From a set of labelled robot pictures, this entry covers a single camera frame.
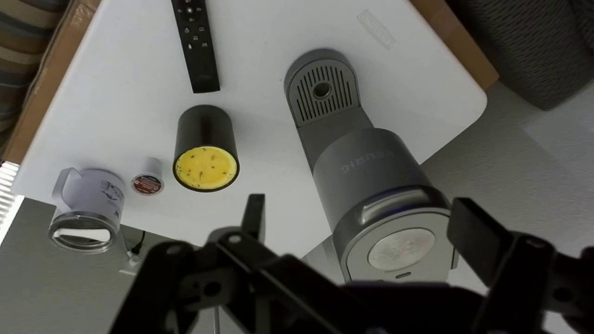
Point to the gray coffee machine lid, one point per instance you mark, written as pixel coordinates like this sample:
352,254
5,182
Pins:
402,247

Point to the black remote control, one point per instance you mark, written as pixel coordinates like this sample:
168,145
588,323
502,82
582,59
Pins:
198,46

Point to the white mug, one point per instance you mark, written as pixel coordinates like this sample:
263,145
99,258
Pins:
94,195

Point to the small coffee pod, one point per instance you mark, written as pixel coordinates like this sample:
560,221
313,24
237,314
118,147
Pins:
150,178

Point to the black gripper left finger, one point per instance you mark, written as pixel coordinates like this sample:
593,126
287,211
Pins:
255,215

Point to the white board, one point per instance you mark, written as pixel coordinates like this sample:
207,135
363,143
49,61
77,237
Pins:
261,56

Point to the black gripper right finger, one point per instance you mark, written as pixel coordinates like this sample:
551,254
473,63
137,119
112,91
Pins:
478,234

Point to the black jar yellow candle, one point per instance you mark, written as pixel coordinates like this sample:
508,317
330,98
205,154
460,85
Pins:
205,139

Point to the dark gray fabric armchair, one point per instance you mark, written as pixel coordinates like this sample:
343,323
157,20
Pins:
539,43

